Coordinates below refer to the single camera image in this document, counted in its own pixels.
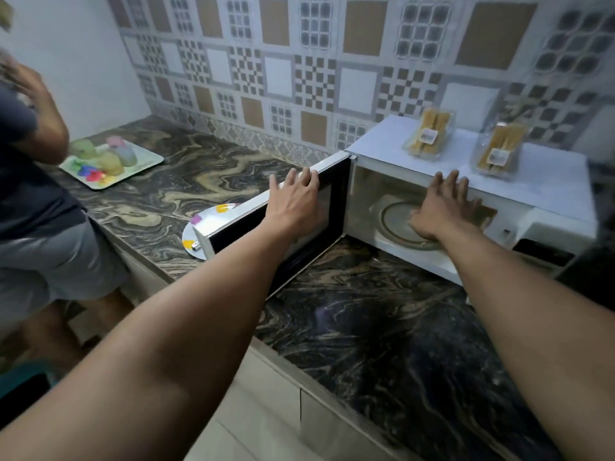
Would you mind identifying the person's right forearm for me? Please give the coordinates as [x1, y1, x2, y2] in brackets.
[435, 225, 615, 461]

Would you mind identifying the beige base cabinet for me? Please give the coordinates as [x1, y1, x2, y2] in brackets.
[62, 218, 423, 461]

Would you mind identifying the person's right hand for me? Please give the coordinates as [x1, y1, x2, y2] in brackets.
[410, 170, 482, 243]

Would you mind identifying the white microwave oven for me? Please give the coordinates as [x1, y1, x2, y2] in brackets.
[343, 114, 599, 287]

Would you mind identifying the person's left forearm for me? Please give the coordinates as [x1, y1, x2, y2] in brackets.
[0, 221, 296, 461]

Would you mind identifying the white microwave door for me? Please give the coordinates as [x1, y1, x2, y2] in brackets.
[192, 151, 354, 300]

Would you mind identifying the clear packet of yellow crackers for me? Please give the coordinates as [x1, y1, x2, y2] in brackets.
[471, 121, 529, 179]
[403, 107, 456, 162]

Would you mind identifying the light green plastic tray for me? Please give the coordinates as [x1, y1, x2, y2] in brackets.
[58, 138, 164, 190]

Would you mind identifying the glass microwave turntable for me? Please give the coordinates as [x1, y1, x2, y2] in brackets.
[369, 194, 498, 251]

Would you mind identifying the person's left hand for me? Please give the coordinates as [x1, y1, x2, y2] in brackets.
[264, 168, 321, 239]

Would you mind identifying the teal plastic stool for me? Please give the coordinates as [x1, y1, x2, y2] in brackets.
[0, 361, 59, 429]

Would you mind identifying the white plate with coloured spots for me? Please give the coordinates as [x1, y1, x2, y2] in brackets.
[181, 203, 242, 261]

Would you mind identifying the yellow plastic cup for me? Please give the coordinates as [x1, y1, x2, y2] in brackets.
[99, 152, 125, 177]

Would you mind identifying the green plastic cup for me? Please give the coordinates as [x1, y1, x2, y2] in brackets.
[70, 139, 99, 160]

